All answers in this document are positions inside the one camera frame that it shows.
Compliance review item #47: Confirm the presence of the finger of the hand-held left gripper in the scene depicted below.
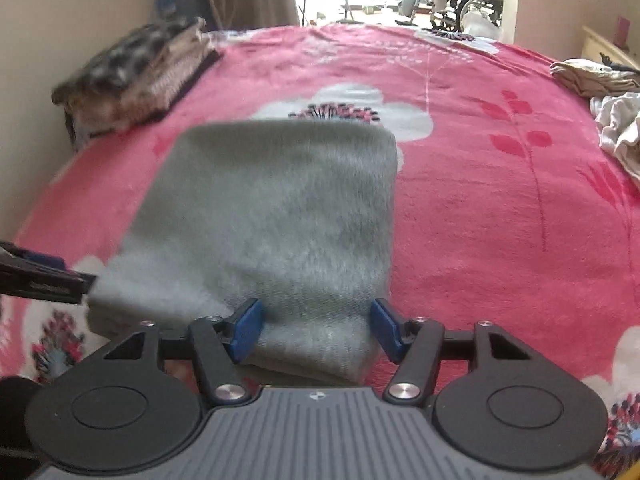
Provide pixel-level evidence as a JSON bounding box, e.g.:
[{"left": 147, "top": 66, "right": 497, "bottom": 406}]
[{"left": 0, "top": 240, "right": 68, "bottom": 272}]

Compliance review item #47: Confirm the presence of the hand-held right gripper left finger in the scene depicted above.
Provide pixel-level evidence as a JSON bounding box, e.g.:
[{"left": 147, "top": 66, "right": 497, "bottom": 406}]
[{"left": 102, "top": 297, "right": 265, "bottom": 405}]

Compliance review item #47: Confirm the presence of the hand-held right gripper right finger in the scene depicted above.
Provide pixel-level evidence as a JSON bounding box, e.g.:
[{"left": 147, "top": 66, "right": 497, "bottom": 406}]
[{"left": 368, "top": 297, "right": 534, "bottom": 405}]

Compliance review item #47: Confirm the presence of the grey cotton garment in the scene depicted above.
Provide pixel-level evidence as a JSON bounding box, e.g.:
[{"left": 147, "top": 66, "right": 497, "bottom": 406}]
[{"left": 87, "top": 121, "right": 401, "bottom": 386}]

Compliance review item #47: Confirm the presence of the pink floral blanket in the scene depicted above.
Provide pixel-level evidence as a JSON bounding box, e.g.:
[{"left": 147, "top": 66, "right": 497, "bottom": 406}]
[{"left": 0, "top": 24, "right": 640, "bottom": 480}]

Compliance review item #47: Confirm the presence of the blue box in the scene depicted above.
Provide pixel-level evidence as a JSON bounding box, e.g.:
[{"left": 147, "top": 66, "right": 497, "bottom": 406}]
[{"left": 152, "top": 0, "right": 202, "bottom": 27}]

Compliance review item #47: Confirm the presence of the crumpled white garment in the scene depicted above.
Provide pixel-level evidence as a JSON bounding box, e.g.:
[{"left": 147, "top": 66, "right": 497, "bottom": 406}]
[{"left": 590, "top": 92, "right": 640, "bottom": 189}]

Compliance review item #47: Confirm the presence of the crumpled beige garment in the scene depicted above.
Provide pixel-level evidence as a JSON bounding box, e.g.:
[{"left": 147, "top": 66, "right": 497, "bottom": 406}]
[{"left": 550, "top": 57, "right": 640, "bottom": 99}]

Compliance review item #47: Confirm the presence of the cream plastic basin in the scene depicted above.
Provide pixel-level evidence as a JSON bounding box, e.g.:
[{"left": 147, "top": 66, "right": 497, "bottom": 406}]
[{"left": 581, "top": 24, "right": 640, "bottom": 72}]

